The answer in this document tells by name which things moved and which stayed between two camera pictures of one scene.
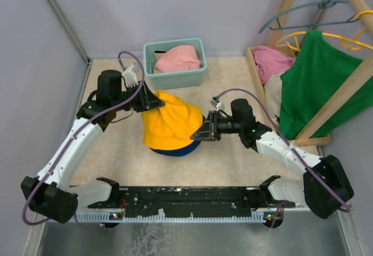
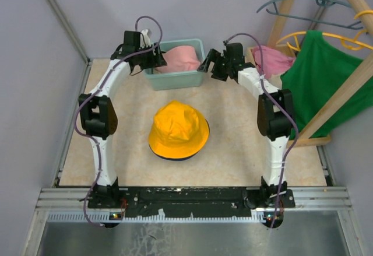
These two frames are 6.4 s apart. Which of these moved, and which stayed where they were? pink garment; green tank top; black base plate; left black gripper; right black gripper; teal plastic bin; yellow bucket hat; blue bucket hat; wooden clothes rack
Moved: left black gripper; yellow bucket hat; blue bucket hat; right black gripper
Stayed: black base plate; teal plastic bin; wooden clothes rack; pink garment; green tank top
